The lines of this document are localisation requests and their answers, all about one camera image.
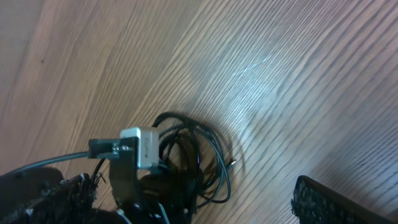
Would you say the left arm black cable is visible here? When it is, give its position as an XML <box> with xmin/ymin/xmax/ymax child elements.
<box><xmin>6</xmin><ymin>151</ymin><xmax>91</xmax><ymax>175</ymax></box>

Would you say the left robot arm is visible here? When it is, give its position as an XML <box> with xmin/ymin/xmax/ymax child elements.
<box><xmin>1</xmin><ymin>137</ymin><xmax>203</xmax><ymax>223</ymax></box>

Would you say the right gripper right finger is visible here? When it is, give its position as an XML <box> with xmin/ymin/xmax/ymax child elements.
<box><xmin>290</xmin><ymin>175</ymin><xmax>392</xmax><ymax>224</ymax></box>

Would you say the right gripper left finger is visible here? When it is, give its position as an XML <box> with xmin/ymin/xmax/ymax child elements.
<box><xmin>1</xmin><ymin>173</ymin><xmax>99</xmax><ymax>224</ymax></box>

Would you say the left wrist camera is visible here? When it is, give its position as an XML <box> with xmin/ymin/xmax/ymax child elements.
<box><xmin>88</xmin><ymin>127</ymin><xmax>160</xmax><ymax>169</ymax></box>

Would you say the black usb cable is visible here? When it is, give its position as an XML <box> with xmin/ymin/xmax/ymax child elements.
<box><xmin>151</xmin><ymin>111</ymin><xmax>236</xmax><ymax>209</ymax></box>

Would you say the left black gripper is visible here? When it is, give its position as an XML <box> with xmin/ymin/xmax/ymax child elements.
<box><xmin>109</xmin><ymin>138</ymin><xmax>202</xmax><ymax>223</ymax></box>

